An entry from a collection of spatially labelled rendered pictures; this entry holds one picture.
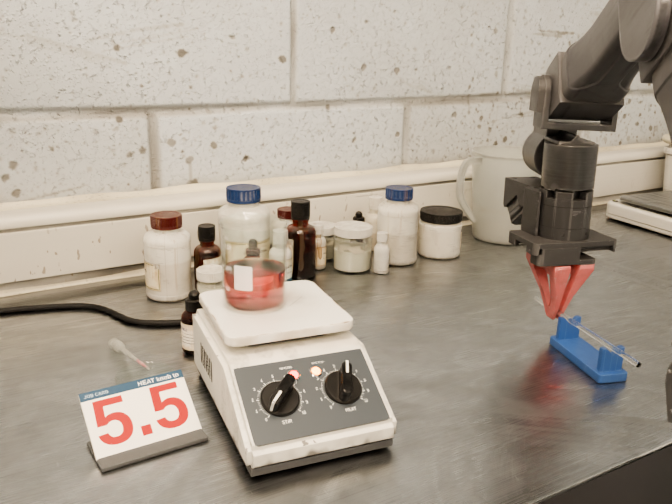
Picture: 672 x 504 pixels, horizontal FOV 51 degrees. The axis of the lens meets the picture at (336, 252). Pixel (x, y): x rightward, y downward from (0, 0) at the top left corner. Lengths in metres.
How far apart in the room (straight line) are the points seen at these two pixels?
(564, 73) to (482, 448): 0.38
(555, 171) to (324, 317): 0.31
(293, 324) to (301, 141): 0.55
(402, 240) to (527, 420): 0.44
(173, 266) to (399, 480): 0.45
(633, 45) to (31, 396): 0.60
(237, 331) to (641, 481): 0.34
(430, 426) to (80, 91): 0.63
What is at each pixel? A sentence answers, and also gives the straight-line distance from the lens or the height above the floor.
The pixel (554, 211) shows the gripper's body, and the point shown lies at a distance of 0.81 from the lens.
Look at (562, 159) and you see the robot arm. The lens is 0.80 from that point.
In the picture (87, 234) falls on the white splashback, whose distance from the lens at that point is 0.99.
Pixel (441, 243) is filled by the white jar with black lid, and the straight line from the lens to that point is 1.10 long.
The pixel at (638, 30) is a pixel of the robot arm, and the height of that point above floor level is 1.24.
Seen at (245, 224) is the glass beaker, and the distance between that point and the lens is 0.68.
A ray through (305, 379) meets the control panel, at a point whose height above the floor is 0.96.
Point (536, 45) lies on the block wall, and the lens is 1.43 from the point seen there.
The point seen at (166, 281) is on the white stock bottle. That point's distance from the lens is 0.92.
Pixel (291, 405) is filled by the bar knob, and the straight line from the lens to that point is 0.58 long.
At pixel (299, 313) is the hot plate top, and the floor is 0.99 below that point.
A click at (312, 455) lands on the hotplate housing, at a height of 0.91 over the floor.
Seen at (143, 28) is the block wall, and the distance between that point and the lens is 1.03.
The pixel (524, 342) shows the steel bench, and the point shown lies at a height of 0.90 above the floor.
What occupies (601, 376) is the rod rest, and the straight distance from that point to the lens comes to 0.77.
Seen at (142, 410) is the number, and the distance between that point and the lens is 0.64.
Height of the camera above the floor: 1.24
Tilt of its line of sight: 17 degrees down
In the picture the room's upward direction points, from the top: 1 degrees clockwise
